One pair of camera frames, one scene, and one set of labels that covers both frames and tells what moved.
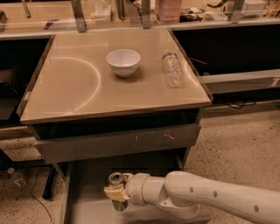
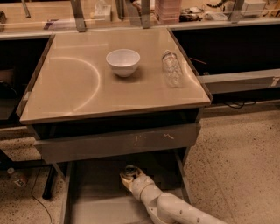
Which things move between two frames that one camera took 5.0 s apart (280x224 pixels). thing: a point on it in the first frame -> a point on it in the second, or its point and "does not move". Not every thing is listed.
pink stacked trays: [168, 11] does not move
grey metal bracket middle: [145, 10] does not move
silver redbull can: [115, 180] -> [130, 170]
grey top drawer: [69, 148] does not move
